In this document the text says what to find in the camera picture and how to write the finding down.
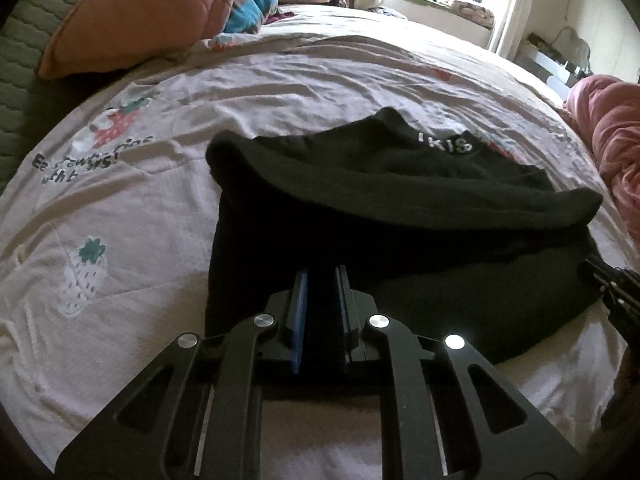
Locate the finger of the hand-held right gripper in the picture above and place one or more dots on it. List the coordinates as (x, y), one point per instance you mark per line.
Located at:
(616, 287)

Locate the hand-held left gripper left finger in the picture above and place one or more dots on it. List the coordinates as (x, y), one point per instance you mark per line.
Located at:
(300, 322)

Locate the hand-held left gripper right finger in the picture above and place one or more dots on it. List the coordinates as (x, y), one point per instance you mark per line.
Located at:
(346, 312)

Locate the black t-shirt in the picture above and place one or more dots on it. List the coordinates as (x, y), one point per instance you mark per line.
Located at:
(400, 220)

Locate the pink cloth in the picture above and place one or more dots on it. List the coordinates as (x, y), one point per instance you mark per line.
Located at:
(612, 130)

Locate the printed pink bed sheet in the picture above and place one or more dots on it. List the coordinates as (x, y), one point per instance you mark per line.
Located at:
(150, 210)

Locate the white furniture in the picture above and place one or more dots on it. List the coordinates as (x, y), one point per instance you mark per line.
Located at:
(550, 65)

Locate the cluttered windowsill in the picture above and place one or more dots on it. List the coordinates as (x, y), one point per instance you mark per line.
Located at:
(445, 7)

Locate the blue striped cloth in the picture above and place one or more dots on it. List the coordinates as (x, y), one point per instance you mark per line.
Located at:
(255, 5)

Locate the pink quilted pillow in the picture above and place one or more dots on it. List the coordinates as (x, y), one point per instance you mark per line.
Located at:
(150, 5)

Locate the grey quilted blanket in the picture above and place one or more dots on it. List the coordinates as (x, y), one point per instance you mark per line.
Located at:
(20, 60)

